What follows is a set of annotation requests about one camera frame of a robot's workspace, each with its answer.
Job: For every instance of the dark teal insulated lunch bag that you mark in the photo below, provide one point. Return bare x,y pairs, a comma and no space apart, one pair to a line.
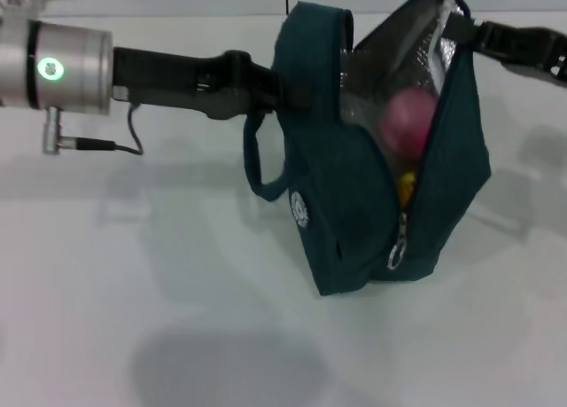
354,229

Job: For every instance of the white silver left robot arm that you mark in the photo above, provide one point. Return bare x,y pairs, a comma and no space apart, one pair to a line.
80,70

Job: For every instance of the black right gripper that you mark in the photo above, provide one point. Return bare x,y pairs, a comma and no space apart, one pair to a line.
531,52

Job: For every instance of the yellow banana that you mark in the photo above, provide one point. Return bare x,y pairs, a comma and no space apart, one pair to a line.
406,187

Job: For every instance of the pink peach toy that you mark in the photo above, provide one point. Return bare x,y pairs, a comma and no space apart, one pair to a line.
409,123

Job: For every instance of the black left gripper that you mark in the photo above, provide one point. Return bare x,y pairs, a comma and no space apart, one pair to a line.
177,79

